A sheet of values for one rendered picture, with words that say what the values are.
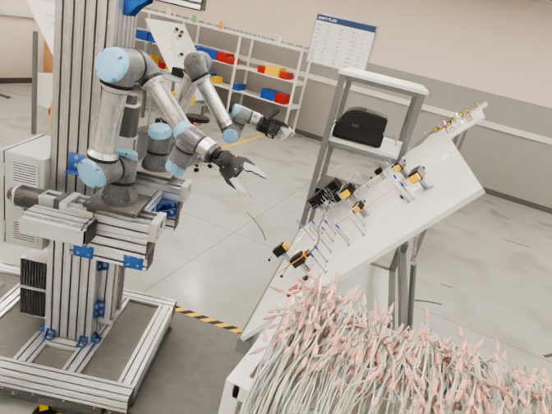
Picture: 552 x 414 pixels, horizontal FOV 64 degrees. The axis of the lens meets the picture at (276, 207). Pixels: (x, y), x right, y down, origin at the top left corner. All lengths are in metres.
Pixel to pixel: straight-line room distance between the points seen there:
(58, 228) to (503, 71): 8.09
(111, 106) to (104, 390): 1.39
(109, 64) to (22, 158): 0.77
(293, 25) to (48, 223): 8.22
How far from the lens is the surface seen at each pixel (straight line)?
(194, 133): 1.57
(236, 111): 2.40
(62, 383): 2.49
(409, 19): 9.17
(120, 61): 1.67
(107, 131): 1.77
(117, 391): 2.44
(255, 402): 0.77
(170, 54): 8.25
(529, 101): 9.10
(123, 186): 1.96
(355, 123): 2.72
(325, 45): 9.44
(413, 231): 1.48
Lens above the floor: 1.99
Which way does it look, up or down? 22 degrees down
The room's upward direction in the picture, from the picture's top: 13 degrees clockwise
